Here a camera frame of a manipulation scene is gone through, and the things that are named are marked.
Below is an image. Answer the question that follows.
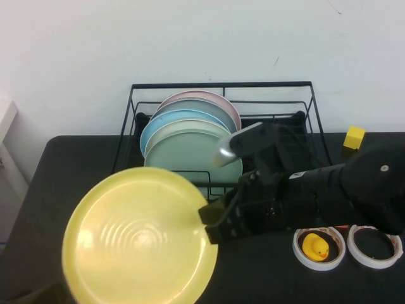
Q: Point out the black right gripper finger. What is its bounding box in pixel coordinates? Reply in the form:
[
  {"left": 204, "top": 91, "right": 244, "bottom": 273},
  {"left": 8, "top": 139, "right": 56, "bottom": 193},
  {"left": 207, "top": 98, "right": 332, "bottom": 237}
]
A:
[
  {"left": 204, "top": 218, "right": 241, "bottom": 245},
  {"left": 198, "top": 186, "right": 244, "bottom": 224}
]

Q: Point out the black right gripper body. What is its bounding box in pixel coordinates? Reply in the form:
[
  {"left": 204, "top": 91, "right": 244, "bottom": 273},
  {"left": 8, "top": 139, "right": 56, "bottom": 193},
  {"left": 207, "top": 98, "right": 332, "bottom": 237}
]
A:
[{"left": 234, "top": 170, "right": 287, "bottom": 238}]

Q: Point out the yellow plate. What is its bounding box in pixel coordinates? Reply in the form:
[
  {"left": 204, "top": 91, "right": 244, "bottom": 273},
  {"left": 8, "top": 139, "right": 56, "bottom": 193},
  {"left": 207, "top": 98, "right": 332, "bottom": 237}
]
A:
[{"left": 61, "top": 167, "right": 219, "bottom": 304}]

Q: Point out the green plate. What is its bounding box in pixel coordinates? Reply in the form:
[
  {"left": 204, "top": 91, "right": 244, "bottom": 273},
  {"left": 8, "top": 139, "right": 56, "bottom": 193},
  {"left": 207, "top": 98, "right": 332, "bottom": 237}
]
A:
[{"left": 144, "top": 131, "right": 244, "bottom": 193}]

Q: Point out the cream plate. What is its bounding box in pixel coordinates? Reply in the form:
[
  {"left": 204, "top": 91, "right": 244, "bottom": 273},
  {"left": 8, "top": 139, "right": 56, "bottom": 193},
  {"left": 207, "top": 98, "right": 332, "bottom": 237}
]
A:
[{"left": 144, "top": 119, "right": 234, "bottom": 153}]

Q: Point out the blue plate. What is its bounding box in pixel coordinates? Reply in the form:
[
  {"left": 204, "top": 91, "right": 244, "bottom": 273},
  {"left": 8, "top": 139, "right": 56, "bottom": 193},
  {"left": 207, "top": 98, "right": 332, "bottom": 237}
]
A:
[{"left": 140, "top": 110, "right": 230, "bottom": 158}]

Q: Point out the grey plate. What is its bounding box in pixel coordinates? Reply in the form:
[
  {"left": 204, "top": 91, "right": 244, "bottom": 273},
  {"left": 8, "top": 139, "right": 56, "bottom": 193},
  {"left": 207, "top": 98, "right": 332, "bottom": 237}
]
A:
[{"left": 151, "top": 99, "right": 238, "bottom": 137}]

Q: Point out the pink plate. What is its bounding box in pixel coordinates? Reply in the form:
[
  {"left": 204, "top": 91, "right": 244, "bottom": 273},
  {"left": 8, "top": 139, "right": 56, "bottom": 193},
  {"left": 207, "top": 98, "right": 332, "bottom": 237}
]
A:
[{"left": 154, "top": 90, "right": 242, "bottom": 134}]

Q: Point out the white double-sided tape roll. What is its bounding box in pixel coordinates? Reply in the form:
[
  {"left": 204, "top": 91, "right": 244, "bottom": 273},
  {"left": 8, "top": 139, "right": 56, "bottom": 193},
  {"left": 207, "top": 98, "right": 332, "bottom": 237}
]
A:
[
  {"left": 292, "top": 226, "right": 346, "bottom": 272},
  {"left": 347, "top": 224, "right": 403, "bottom": 269}
]

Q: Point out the yellow rubber duck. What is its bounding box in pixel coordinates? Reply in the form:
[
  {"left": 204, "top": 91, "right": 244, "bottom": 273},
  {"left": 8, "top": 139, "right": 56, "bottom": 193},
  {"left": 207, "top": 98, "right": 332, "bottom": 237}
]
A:
[{"left": 302, "top": 233, "right": 330, "bottom": 262}]

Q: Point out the yellow foam cube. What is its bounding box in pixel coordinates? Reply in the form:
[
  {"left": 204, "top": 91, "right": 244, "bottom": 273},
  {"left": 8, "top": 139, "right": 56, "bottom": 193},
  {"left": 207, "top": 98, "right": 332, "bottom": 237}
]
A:
[{"left": 343, "top": 125, "right": 366, "bottom": 149}]

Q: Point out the white cabinet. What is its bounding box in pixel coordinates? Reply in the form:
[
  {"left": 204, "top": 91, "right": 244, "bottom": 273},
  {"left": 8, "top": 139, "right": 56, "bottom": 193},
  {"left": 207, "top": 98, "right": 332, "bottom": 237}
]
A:
[{"left": 0, "top": 100, "right": 30, "bottom": 241}]

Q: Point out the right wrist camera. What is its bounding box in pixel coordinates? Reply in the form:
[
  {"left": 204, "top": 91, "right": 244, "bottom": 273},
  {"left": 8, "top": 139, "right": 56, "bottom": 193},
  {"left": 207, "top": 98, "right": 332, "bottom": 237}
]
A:
[{"left": 211, "top": 122, "right": 279, "bottom": 168}]

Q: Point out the black wire dish rack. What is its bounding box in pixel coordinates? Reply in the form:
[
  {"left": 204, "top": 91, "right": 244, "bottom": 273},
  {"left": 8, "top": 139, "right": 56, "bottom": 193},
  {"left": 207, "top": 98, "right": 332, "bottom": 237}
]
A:
[{"left": 109, "top": 81, "right": 339, "bottom": 222}]

